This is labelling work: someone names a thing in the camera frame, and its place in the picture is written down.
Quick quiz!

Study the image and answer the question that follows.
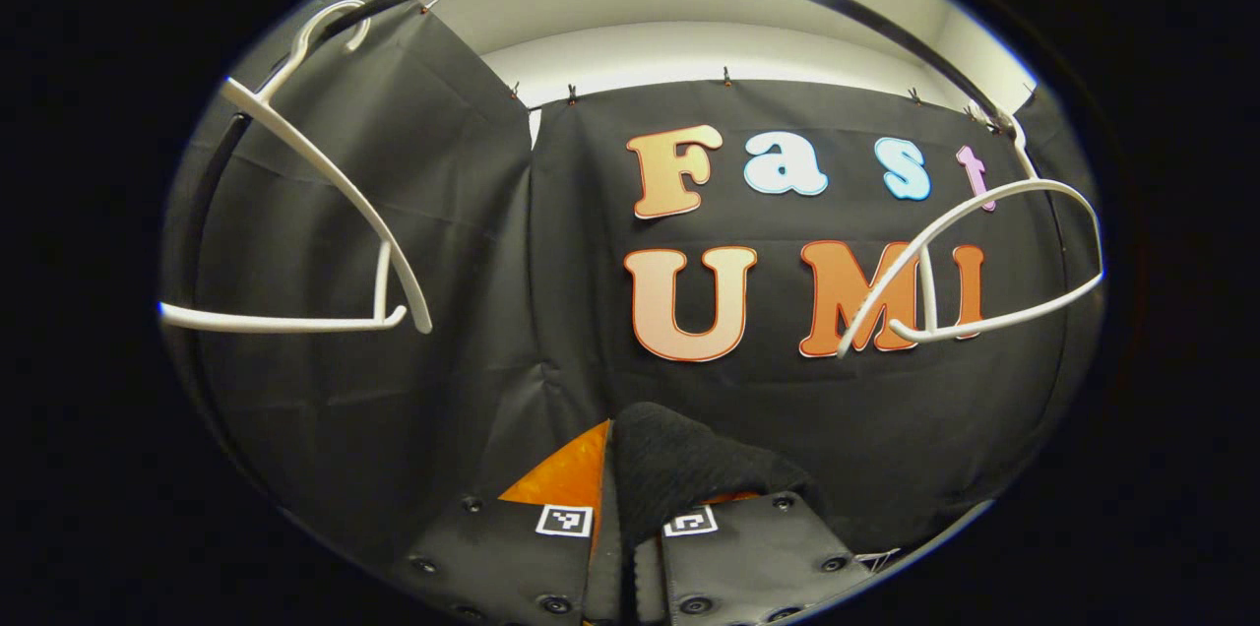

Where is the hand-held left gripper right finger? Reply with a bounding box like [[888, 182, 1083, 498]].
[[633, 491, 874, 626]]

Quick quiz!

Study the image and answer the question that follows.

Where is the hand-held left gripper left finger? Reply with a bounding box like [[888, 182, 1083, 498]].
[[394, 418, 631, 626]]

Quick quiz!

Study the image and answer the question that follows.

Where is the black jacket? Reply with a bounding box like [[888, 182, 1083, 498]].
[[610, 402, 828, 548]]

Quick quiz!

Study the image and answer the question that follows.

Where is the white clothes hanger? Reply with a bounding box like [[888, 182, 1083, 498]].
[[159, 0, 434, 335], [837, 109, 1105, 358]]

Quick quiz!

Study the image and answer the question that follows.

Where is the black backdrop cloth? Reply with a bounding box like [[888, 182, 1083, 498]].
[[162, 1, 1103, 588]]

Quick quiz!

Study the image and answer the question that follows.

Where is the row of small backdrop clips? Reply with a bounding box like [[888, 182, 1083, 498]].
[[418, 0, 1035, 130]]

